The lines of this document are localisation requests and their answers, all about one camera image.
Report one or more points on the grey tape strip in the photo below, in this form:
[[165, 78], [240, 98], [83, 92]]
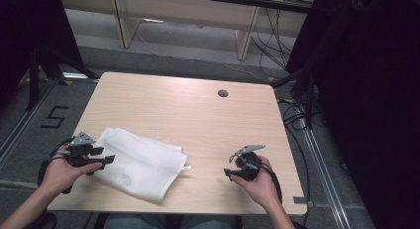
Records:
[[302, 200]]

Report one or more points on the white cloth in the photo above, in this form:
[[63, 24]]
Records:
[[142, 166]]

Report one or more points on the black curtain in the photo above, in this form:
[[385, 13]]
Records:
[[29, 30], [369, 106]]

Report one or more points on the person's right hand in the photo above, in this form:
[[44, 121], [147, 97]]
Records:
[[261, 186]]

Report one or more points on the person's left hand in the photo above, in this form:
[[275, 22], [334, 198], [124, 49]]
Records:
[[61, 172]]

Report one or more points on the aluminium floor rail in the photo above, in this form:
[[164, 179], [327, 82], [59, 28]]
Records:
[[23, 123], [325, 176]]

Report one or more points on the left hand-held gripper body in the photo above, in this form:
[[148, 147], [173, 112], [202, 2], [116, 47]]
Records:
[[79, 153]]

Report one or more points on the black metal stand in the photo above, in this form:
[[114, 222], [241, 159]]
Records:
[[308, 90], [33, 77]]

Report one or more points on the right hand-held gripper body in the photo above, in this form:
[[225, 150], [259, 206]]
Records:
[[248, 163]]

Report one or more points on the person's legs in jeans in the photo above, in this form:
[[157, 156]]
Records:
[[165, 221]]

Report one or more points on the light wooden desk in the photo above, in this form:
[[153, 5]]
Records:
[[185, 11]]

